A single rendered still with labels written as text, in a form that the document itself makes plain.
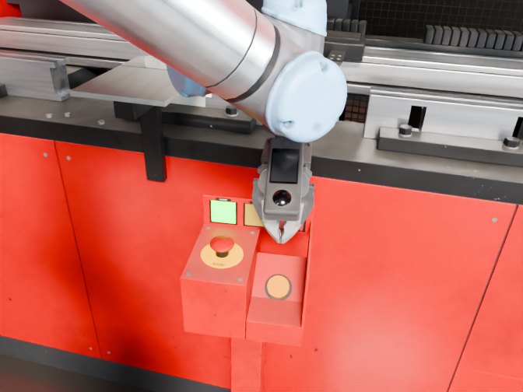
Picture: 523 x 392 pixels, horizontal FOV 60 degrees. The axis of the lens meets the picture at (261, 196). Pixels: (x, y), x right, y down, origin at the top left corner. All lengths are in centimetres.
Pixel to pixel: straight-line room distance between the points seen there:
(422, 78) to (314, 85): 87
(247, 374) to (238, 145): 45
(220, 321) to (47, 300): 80
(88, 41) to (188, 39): 113
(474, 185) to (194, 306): 55
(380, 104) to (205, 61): 67
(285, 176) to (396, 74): 70
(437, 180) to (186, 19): 67
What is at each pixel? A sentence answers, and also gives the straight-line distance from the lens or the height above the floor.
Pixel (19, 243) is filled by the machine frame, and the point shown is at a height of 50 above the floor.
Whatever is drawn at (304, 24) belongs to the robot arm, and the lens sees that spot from 54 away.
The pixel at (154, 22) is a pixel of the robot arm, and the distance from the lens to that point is 33.
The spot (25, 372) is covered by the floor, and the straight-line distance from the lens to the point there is 174.
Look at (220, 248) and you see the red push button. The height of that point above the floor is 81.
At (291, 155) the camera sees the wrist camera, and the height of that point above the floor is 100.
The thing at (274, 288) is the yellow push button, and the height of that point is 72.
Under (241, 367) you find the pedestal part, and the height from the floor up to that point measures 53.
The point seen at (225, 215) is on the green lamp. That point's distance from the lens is 83.
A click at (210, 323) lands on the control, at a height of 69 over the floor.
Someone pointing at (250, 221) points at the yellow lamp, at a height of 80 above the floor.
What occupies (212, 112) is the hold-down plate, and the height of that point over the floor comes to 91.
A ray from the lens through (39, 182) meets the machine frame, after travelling 122.
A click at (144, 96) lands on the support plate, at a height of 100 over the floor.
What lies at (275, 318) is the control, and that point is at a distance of 77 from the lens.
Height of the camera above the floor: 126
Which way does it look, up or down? 31 degrees down
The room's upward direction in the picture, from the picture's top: 2 degrees clockwise
